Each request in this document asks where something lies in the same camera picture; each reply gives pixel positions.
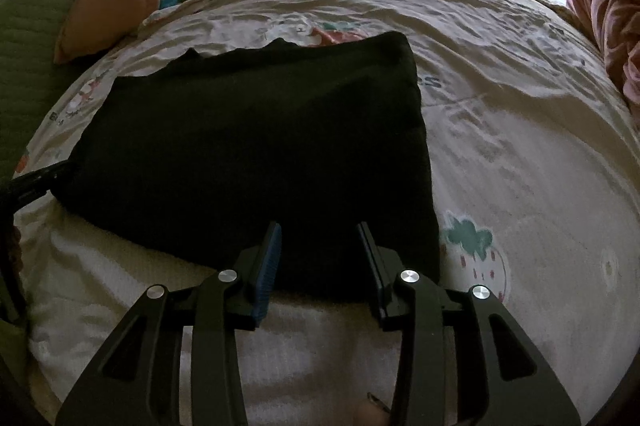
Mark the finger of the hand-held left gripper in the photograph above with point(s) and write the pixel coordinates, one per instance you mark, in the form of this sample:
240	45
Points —
42	178

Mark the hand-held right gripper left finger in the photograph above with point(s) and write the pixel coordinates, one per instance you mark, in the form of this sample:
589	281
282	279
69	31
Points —
267	266

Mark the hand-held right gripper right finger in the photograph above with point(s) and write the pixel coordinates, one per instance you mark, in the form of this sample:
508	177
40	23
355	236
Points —
372	266

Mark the black sweater with orange cuffs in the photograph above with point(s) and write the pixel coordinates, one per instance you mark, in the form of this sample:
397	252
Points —
250	131

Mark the white terry towel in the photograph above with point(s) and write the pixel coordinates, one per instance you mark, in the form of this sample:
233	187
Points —
310	356

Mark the green quilted blanket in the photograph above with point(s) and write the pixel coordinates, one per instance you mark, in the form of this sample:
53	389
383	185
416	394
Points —
35	41

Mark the white printed bedsheet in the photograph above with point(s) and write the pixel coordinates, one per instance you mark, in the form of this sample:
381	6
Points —
500	106

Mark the pink fleece blanket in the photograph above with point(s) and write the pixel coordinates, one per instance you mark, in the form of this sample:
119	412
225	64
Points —
612	21

